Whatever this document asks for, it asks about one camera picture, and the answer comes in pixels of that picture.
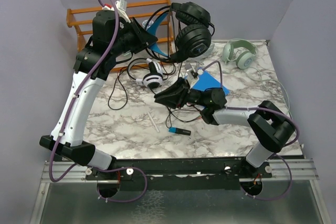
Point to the black white headphones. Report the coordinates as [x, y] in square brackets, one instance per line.
[153, 79]

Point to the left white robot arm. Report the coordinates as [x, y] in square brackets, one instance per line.
[111, 38]

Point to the wooden shelf rack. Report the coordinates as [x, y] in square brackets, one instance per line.
[81, 21]

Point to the blue notebook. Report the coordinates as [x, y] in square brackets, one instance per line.
[206, 81]

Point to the right blue white jar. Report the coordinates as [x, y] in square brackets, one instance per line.
[147, 23]

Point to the black blue headphones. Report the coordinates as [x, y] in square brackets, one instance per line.
[195, 38]

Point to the blue black highlighter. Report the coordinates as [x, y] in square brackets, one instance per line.
[180, 131]

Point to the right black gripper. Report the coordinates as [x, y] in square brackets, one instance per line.
[174, 97]

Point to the white stick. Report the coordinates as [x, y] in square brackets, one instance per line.
[153, 122]

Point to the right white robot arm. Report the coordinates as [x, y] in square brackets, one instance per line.
[272, 128]

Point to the mint green headphones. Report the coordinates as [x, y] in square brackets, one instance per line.
[241, 52]

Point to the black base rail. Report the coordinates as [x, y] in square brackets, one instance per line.
[179, 174]

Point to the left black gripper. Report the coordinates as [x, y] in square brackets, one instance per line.
[143, 36]

